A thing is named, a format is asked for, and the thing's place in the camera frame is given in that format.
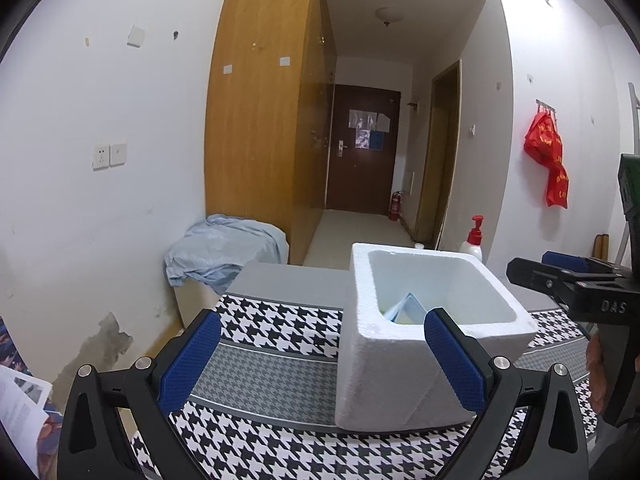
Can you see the metal hook rack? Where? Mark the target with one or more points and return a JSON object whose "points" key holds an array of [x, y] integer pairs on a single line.
{"points": [[545, 107]]}

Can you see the ceiling lamp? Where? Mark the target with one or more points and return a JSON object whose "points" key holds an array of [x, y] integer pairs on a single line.
{"points": [[389, 15]]}

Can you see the blue paper notice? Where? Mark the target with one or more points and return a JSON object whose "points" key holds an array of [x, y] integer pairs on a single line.
{"points": [[369, 140]]}

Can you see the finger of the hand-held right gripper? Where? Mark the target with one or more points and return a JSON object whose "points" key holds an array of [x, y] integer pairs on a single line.
{"points": [[562, 260], [530, 272]]}

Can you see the white storage box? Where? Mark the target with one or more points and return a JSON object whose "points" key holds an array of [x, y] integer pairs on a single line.
{"points": [[197, 305]]}

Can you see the light blue cloth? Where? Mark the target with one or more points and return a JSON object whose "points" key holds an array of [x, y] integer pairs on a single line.
{"points": [[225, 245]]}

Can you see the dark brown door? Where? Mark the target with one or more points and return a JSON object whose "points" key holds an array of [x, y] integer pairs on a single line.
{"points": [[360, 175]]}

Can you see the white wall box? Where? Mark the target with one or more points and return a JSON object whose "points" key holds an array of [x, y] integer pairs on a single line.
{"points": [[135, 35]]}

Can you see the red plastic bag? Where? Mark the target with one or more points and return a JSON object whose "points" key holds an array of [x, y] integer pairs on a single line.
{"points": [[542, 140], [557, 187]]}

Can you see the white pump bottle red cap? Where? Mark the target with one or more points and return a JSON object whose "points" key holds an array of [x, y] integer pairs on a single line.
{"points": [[472, 247]]}

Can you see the houndstooth tablecloth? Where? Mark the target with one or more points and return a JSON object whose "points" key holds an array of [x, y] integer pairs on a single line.
{"points": [[270, 370]]}

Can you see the white foam box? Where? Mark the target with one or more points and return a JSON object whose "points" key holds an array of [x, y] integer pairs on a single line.
{"points": [[380, 360]]}

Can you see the wooden wardrobe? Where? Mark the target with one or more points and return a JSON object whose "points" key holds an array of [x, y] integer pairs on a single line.
{"points": [[260, 135]]}

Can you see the blue face mask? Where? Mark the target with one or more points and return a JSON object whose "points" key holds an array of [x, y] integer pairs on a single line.
{"points": [[407, 310]]}

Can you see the brown side door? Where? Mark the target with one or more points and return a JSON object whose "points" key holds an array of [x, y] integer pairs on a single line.
{"points": [[437, 160]]}

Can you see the rolled wooden mats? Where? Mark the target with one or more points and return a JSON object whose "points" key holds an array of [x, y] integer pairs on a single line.
{"points": [[601, 247]]}

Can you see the white paper notice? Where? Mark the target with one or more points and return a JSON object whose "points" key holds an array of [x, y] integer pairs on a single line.
{"points": [[367, 120]]}

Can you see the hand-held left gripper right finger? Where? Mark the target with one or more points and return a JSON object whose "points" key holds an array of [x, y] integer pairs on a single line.
{"points": [[457, 360]]}

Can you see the person's right hand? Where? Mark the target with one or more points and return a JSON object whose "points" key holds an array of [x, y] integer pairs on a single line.
{"points": [[596, 370]]}

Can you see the open magazine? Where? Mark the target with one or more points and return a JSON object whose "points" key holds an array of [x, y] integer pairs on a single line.
{"points": [[20, 405]]}

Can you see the metal bunk bed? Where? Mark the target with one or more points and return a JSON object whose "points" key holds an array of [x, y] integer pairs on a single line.
{"points": [[636, 110]]}

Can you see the red fire extinguisher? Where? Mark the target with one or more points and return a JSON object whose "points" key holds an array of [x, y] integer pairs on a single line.
{"points": [[395, 206]]}

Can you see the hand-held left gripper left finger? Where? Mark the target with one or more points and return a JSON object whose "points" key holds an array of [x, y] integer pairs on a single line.
{"points": [[192, 355]]}

